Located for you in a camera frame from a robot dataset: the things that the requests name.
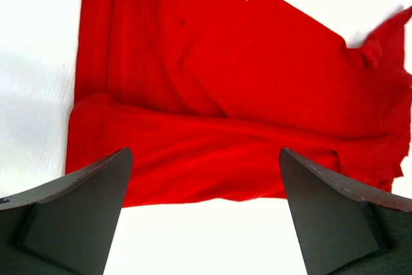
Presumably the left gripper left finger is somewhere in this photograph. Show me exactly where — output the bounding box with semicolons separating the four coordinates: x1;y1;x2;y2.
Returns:
1;147;133;275

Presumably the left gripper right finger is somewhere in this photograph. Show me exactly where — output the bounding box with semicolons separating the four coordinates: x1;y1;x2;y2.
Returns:
279;148;411;275

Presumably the red t shirt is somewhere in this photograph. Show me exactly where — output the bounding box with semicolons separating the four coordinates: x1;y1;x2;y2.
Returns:
65;0;411;207

